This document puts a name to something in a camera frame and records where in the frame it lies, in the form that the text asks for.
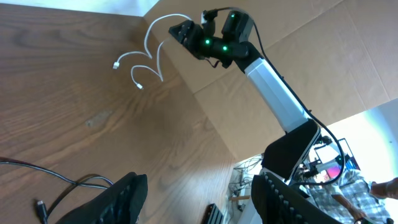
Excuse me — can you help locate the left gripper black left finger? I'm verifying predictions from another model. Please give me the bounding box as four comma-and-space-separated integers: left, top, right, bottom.
58, 172, 148, 224

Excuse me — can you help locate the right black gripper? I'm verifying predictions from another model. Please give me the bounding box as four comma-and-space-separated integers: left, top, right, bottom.
169, 20, 215, 60

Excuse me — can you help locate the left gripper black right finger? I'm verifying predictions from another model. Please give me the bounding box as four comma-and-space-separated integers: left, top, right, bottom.
251, 172, 339, 224

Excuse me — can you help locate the black usb cable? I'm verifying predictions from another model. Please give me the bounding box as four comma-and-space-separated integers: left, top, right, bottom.
0, 157, 114, 224

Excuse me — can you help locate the white usb cable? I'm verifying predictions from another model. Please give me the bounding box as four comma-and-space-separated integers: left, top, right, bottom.
112, 13, 193, 90

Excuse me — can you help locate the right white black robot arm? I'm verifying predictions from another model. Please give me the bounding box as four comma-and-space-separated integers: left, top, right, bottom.
169, 7, 326, 181

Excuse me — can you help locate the background equipment clutter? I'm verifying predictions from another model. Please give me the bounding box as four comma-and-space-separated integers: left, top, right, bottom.
227, 154, 263, 213

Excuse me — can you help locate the person in plaid shirt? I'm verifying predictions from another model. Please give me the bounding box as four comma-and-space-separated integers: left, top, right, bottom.
300, 169, 397, 223

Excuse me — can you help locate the brown cardboard panel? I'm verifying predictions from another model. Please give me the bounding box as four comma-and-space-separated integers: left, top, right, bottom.
145, 0, 397, 160

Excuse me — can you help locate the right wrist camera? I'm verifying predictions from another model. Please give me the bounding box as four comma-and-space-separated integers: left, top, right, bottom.
201, 9, 218, 36

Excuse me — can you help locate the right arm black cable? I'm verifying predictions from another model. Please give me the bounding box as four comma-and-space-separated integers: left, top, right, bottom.
214, 7, 346, 187

